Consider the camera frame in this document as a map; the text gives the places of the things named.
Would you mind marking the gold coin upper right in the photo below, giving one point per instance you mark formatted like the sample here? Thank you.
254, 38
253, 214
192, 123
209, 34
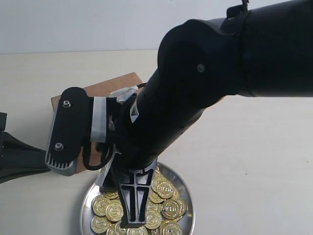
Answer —
165, 189

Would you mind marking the gold coin bottom right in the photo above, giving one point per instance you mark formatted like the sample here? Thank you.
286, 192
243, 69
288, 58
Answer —
169, 227

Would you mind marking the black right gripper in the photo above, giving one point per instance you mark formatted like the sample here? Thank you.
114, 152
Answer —
124, 170

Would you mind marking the gold coin left middle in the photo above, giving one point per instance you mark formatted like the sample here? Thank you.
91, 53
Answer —
99, 205

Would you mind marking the gold coin right side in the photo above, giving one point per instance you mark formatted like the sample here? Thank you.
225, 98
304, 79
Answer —
171, 209

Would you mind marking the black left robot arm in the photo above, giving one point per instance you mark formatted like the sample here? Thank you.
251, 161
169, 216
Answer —
18, 159

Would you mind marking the round steel plate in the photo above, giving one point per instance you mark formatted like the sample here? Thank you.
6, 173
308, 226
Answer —
187, 222

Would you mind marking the gold coin bottom left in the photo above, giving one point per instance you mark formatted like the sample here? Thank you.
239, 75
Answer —
99, 225

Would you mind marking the gold coin front left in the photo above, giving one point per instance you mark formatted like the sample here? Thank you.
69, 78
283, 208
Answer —
114, 211

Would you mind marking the gold coin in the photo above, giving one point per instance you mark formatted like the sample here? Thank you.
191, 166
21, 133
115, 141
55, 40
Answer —
165, 189
171, 209
169, 227
114, 211
99, 225
99, 205

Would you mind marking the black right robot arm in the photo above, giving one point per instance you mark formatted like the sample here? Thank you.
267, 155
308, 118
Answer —
263, 52

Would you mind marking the black grey right wrist camera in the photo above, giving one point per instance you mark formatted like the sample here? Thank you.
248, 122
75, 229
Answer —
78, 121

